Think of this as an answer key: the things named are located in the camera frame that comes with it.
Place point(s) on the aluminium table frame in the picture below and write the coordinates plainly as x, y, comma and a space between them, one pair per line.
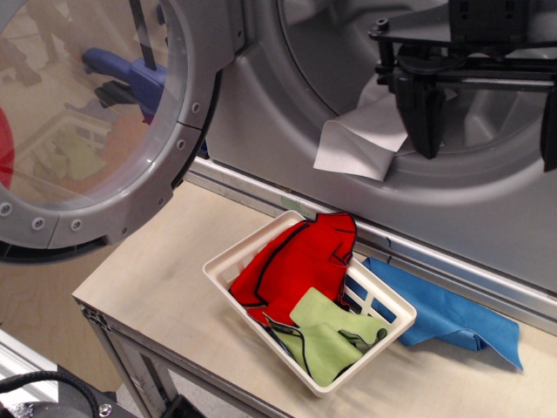
146, 369

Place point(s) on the round transparent washer door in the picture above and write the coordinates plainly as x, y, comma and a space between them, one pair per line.
104, 106

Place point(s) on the blue cloth on table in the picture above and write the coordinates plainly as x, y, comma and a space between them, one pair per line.
447, 316

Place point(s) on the white plastic laundry basket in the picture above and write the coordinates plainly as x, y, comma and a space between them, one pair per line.
365, 293

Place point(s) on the red toy shirt cloth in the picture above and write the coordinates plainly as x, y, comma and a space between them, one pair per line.
312, 253

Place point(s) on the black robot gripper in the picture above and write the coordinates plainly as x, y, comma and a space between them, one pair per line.
468, 44

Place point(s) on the black robot base with cable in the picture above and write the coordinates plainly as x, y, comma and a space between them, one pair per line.
55, 394

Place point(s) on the green cloth with black trim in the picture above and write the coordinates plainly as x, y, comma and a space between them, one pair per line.
324, 339

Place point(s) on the grey cloth in drum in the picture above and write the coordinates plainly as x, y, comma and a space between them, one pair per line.
365, 140

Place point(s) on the grey toy washing machine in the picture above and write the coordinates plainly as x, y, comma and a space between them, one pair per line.
300, 109

